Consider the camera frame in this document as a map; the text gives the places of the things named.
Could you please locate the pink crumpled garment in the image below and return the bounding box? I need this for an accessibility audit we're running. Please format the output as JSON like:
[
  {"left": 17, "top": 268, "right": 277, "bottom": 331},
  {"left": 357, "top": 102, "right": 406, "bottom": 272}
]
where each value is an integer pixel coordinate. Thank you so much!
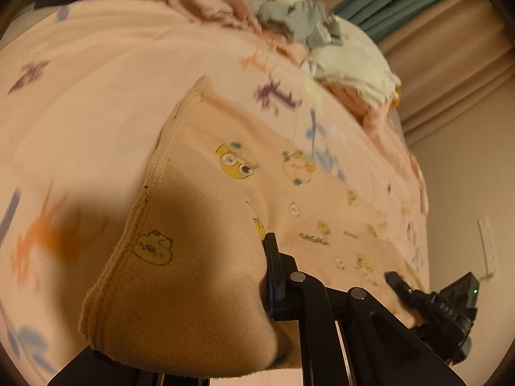
[{"left": 156, "top": 0, "right": 262, "bottom": 35}]

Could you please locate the white goose plush toy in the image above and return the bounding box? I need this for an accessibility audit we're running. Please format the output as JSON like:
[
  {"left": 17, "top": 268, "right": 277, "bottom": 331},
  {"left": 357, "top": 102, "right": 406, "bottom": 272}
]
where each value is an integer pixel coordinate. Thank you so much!
[{"left": 257, "top": 0, "right": 401, "bottom": 109}]

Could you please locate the peach cartoon print baby garment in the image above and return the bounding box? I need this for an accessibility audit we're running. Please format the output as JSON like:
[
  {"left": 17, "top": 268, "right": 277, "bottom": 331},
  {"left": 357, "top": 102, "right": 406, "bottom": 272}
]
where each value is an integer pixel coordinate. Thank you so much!
[{"left": 80, "top": 78, "right": 428, "bottom": 377}]

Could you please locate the pink beige curtain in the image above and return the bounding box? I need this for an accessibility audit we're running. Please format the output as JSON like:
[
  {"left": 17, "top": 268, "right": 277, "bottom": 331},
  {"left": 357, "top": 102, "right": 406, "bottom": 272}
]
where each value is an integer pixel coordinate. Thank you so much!
[{"left": 321, "top": 0, "right": 514, "bottom": 145}]

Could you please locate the grey small garment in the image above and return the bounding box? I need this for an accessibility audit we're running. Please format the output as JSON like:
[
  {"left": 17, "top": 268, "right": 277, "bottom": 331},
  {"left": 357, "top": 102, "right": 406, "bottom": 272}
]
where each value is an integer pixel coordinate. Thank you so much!
[{"left": 257, "top": 0, "right": 343, "bottom": 51}]

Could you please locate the white folded garment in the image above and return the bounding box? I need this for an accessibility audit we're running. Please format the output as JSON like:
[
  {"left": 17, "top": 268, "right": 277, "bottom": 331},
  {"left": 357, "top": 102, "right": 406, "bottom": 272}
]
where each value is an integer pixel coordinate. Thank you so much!
[{"left": 303, "top": 45, "right": 401, "bottom": 109}]

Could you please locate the white wall socket strip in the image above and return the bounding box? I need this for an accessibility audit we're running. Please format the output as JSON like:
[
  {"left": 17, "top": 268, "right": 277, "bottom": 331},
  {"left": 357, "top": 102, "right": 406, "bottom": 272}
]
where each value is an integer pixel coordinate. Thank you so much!
[{"left": 477, "top": 216, "right": 499, "bottom": 280}]

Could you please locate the pink printed bed blanket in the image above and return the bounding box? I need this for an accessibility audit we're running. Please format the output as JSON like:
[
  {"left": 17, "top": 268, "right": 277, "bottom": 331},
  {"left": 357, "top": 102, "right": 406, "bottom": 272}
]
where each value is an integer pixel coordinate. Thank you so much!
[{"left": 1, "top": 0, "right": 418, "bottom": 385}]

